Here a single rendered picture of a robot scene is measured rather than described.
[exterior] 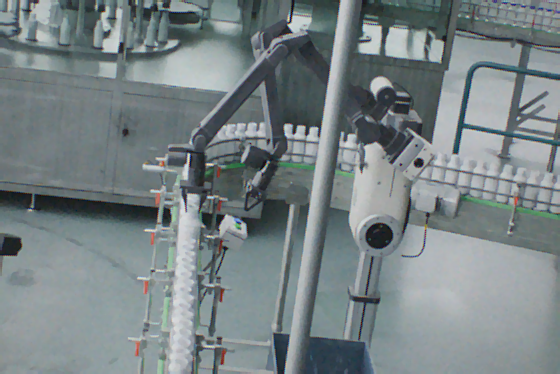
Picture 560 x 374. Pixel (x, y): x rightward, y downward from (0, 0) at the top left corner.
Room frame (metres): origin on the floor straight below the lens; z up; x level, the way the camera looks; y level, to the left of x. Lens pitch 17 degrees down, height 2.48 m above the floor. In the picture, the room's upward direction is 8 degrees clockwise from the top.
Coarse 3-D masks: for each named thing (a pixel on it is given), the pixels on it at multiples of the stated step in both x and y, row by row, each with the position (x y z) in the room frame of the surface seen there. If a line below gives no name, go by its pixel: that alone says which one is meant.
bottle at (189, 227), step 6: (192, 210) 3.68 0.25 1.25; (186, 216) 3.69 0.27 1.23; (192, 216) 3.68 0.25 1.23; (180, 222) 3.69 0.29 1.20; (186, 222) 3.67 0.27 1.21; (192, 222) 3.67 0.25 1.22; (198, 222) 3.69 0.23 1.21; (180, 228) 3.68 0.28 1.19; (186, 228) 3.66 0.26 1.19; (192, 228) 3.67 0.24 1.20; (198, 228) 3.68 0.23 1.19; (180, 234) 3.68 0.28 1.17; (186, 234) 3.67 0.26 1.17; (192, 234) 3.67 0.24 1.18; (198, 234) 3.69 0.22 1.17; (180, 240) 3.68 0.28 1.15; (180, 246) 3.67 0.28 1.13
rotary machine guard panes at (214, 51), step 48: (0, 0) 6.89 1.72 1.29; (48, 0) 6.92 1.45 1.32; (96, 0) 6.94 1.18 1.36; (144, 0) 6.97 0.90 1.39; (192, 0) 6.99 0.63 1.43; (240, 0) 7.02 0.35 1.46; (0, 48) 6.89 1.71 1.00; (48, 48) 6.92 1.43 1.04; (96, 48) 6.94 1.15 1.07; (144, 48) 6.97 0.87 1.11; (192, 48) 7.00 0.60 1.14; (240, 48) 7.02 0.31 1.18
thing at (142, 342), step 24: (216, 168) 4.82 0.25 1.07; (168, 192) 4.37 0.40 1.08; (216, 192) 4.38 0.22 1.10; (168, 240) 4.36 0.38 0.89; (216, 240) 3.93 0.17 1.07; (144, 288) 3.47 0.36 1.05; (168, 288) 3.48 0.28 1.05; (216, 288) 3.48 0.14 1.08; (216, 312) 3.49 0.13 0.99; (144, 336) 3.02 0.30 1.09; (144, 360) 3.03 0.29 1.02; (216, 360) 3.04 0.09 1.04
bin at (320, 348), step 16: (208, 336) 3.44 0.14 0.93; (272, 336) 3.46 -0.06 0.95; (288, 336) 3.50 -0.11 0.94; (320, 336) 3.51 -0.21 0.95; (272, 352) 3.36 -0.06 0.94; (320, 352) 3.51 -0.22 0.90; (336, 352) 3.52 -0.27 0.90; (352, 352) 3.52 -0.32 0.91; (368, 352) 3.45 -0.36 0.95; (208, 368) 3.22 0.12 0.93; (224, 368) 3.23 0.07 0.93; (240, 368) 3.24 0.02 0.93; (272, 368) 3.32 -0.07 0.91; (320, 368) 3.51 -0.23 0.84; (336, 368) 3.52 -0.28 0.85; (352, 368) 3.52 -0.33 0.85; (368, 368) 3.41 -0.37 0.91
